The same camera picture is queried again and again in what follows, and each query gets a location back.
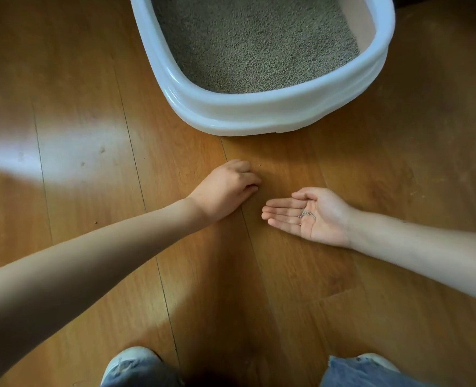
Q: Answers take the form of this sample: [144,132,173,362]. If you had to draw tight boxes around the person's right hand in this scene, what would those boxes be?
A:
[261,187,356,249]

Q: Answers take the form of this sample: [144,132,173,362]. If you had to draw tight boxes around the grey cat litter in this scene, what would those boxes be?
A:
[149,0,361,95]

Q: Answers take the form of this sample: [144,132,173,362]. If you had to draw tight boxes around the litter grains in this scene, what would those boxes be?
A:
[297,208,318,227]

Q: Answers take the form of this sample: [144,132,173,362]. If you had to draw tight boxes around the white oval litter box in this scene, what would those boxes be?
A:
[129,0,396,137]

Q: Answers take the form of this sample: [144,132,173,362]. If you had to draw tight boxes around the person's left forearm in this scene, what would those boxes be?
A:
[0,197,206,387]

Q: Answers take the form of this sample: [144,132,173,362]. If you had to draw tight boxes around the person's grey right shoe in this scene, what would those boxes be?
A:
[357,352,401,374]

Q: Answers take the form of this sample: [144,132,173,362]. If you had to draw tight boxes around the person's left hand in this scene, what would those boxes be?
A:
[186,159,262,226]

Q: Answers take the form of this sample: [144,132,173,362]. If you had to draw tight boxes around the person's blue jeans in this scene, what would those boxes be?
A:
[100,354,436,387]

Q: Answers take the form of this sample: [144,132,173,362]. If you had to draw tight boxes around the person's right forearm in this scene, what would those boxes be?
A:
[347,209,476,307]

